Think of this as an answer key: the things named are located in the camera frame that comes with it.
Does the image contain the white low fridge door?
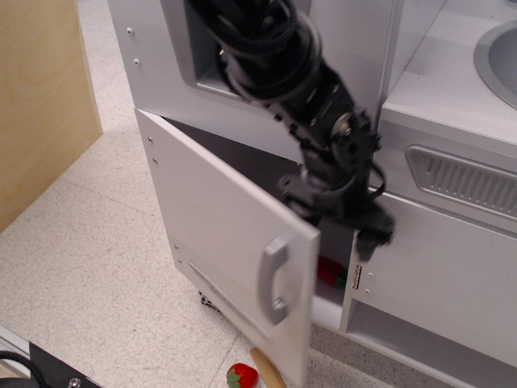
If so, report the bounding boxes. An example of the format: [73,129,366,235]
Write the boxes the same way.
[135,110,320,387]

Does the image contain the grey fridge door handle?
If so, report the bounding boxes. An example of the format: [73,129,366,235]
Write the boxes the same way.
[258,236,290,327]

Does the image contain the lower brass hinge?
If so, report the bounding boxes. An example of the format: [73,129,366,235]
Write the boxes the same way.
[351,264,362,289]

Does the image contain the plywood board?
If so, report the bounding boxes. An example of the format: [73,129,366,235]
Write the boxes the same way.
[1,1,102,230]

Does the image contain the red toy strawberry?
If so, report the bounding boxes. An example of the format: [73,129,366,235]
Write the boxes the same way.
[226,363,259,388]

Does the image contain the wooden stick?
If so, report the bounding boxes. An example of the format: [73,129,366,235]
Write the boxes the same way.
[250,348,287,388]

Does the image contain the white toy oven cabinet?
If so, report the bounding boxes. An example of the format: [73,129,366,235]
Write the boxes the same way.
[341,1,516,387]

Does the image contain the white toy fridge cabinet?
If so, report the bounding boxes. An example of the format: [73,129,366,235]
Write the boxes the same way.
[109,1,394,341]

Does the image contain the black robot base with cable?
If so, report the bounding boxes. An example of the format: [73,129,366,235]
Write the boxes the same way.
[1,343,102,388]

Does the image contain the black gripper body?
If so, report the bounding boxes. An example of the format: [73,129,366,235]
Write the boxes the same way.
[277,159,395,245]

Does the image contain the aluminium extrusion foot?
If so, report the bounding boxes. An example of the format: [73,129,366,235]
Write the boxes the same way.
[198,291,219,311]

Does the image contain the grey round sink basin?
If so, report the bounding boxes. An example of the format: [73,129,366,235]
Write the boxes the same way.
[473,20,516,109]

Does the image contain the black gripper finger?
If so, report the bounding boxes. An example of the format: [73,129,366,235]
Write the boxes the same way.
[355,230,381,262]
[287,199,319,225]

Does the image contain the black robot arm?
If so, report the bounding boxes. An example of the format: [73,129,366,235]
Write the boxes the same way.
[191,1,395,262]

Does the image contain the red green toy pepper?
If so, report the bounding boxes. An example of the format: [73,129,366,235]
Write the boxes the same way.
[317,255,348,289]

